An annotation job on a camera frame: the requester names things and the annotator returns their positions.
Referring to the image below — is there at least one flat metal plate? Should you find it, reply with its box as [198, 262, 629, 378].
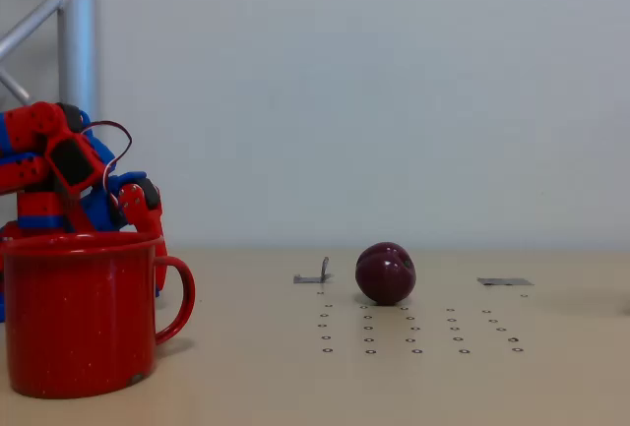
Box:
[476, 276, 535, 287]

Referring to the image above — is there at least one dark purple plum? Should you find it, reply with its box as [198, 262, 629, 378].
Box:
[354, 241, 417, 307]

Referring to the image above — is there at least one long diagonal aluminium tube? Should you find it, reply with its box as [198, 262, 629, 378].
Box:
[0, 0, 71, 61]

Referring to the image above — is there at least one red enamel mug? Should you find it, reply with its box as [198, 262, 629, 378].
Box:
[0, 231, 197, 400]

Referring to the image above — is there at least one small metal bracket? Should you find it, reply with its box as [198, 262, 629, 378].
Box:
[292, 256, 335, 285]

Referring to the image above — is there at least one red white gripper servo cable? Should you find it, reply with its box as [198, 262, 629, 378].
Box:
[80, 120, 134, 211]

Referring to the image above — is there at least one short diagonal aluminium tube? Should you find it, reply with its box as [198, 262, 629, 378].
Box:
[0, 69, 32, 107]

